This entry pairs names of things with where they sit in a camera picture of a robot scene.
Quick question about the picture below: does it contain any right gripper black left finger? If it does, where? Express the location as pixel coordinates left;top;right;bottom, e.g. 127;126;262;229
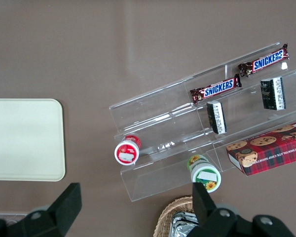
0;182;83;237

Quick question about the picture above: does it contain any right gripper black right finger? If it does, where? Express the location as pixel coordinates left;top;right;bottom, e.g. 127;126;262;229
186;183;296;237

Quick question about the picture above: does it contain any aluminium foil tray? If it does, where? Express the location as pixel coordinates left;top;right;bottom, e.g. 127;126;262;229
171;210;201;237

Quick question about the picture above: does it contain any light wicker oval basket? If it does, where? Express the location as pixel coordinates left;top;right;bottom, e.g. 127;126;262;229
153;195;200;237

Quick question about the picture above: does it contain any beige plastic serving tray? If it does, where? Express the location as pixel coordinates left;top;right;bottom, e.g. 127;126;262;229
0;98;66;183

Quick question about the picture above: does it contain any green lid yogurt cup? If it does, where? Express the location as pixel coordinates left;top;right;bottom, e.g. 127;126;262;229
186;154;222;193

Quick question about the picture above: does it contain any red lid yogurt cup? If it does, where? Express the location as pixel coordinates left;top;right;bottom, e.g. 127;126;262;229
113;134;142;165

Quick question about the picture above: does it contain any red tartan cookie box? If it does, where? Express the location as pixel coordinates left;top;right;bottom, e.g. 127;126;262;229
225;119;296;177

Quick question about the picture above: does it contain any small black chocolate box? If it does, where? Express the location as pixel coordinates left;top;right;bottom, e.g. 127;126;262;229
206;100;228;135
259;76;286;112

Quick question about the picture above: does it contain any clear acrylic step shelf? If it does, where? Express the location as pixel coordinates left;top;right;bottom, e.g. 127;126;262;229
108;41;296;203

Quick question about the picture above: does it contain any brown Snickers bar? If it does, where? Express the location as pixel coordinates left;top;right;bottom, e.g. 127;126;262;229
189;74;243;104
237;43;290;78

